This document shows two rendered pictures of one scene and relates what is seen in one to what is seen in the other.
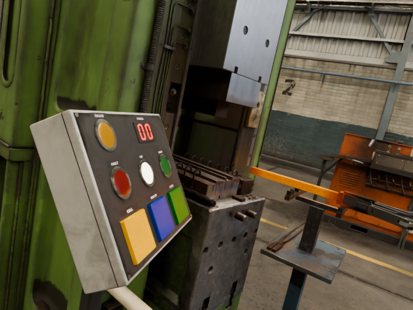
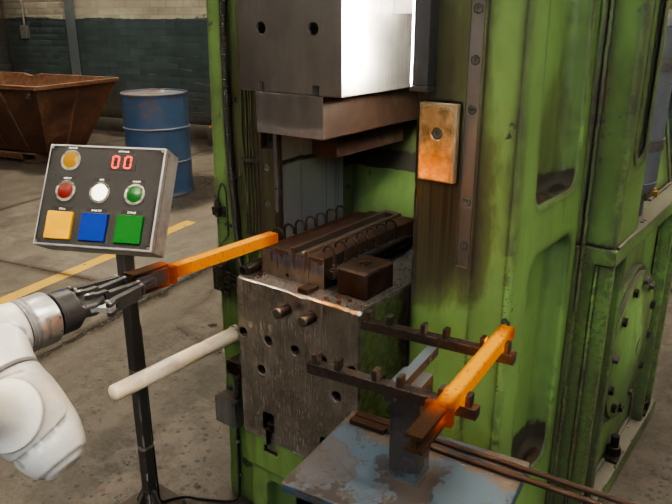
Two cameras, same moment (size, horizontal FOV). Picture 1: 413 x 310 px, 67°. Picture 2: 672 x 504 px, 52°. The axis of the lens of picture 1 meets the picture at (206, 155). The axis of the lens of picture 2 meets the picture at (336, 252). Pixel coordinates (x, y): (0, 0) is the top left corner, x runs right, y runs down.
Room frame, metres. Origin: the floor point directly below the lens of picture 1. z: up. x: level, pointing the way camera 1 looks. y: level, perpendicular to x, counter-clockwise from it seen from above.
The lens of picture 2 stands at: (1.21, -1.67, 1.54)
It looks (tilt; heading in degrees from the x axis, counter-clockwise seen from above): 19 degrees down; 89
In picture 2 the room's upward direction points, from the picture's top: straight up
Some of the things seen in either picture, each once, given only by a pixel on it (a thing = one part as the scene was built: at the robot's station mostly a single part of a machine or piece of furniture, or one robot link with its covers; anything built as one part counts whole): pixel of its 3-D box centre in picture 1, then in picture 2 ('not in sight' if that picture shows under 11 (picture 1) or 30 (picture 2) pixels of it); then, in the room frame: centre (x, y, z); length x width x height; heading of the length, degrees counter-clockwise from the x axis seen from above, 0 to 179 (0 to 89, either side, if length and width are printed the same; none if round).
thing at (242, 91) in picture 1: (200, 84); (343, 105); (1.25, 0.08, 1.32); 0.42 x 0.20 x 0.10; 52
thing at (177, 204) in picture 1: (176, 205); (129, 230); (0.70, 0.04, 1.01); 0.07 x 0.05 x 0.07; 167
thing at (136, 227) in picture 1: (137, 235); (59, 225); (0.50, 0.09, 1.01); 0.07 x 0.05 x 0.07; 167
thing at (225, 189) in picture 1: (183, 171); (342, 242); (1.25, 0.08, 0.96); 0.42 x 0.20 x 0.09; 52
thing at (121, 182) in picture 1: (121, 182); (65, 190); (0.51, 0.13, 1.09); 0.05 x 0.03 x 0.04; 142
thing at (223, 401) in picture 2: not in sight; (232, 407); (0.91, 0.23, 0.36); 0.09 x 0.07 x 0.12; 142
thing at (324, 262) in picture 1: (305, 251); (408, 476); (1.36, -0.54, 0.68); 0.40 x 0.30 x 0.02; 150
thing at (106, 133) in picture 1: (106, 135); (70, 160); (0.52, 0.17, 1.16); 0.05 x 0.03 x 0.04; 142
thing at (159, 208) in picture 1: (160, 218); (94, 227); (0.60, 0.07, 1.01); 0.07 x 0.05 x 0.07; 167
